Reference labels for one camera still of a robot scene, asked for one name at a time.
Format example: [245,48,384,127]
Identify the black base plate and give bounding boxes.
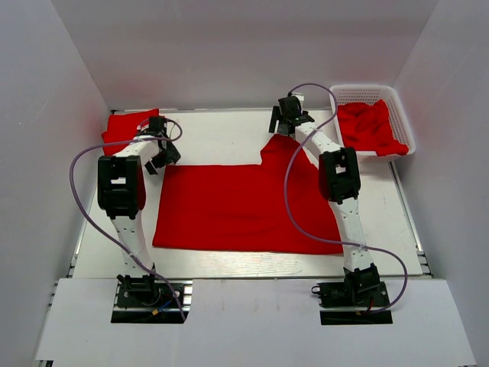
[111,282,184,325]
[311,281,393,326]

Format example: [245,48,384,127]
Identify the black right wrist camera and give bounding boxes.
[278,96,303,119]

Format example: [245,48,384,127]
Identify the red t-shirt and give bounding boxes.
[102,109,159,144]
[152,135,342,255]

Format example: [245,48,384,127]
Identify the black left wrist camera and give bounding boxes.
[147,116,168,136]

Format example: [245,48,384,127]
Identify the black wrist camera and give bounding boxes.
[147,116,168,136]
[278,96,303,119]

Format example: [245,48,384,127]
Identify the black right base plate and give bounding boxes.
[311,281,393,326]

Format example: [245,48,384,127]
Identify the red t-shirts in basket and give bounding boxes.
[337,100,409,157]

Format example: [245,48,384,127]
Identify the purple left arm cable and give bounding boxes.
[69,117,188,322]

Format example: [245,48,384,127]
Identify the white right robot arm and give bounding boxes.
[269,106,381,303]

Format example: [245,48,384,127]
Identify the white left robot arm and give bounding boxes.
[97,132,180,277]

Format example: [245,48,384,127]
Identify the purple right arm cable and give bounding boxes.
[284,83,408,315]

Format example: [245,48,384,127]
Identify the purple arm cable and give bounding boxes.
[69,117,188,322]
[284,83,408,315]

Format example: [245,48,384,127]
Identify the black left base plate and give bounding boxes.
[111,282,184,325]

